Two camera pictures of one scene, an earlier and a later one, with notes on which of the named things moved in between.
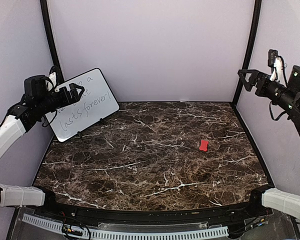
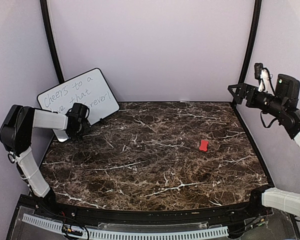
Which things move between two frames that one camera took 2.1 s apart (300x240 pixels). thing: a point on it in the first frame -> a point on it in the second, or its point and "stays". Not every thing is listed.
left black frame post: [55, 56] stays
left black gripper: [74, 97] -> [87, 126]
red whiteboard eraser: [204, 145] stays
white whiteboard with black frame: [98, 101] stays
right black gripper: [254, 79] -> [244, 93]
